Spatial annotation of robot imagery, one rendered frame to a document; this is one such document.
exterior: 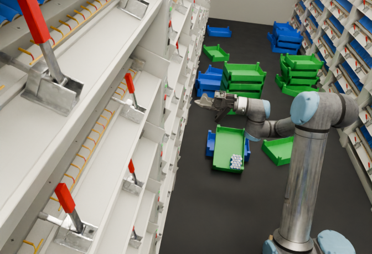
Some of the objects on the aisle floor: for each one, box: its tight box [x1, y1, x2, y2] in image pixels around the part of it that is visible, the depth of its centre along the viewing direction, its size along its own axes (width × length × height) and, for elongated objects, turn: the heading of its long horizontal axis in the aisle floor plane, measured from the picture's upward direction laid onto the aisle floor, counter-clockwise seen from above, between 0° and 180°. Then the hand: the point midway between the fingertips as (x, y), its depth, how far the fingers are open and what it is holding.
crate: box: [212, 125, 245, 174], centre depth 219 cm, size 30×20×8 cm
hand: (196, 103), depth 166 cm, fingers closed
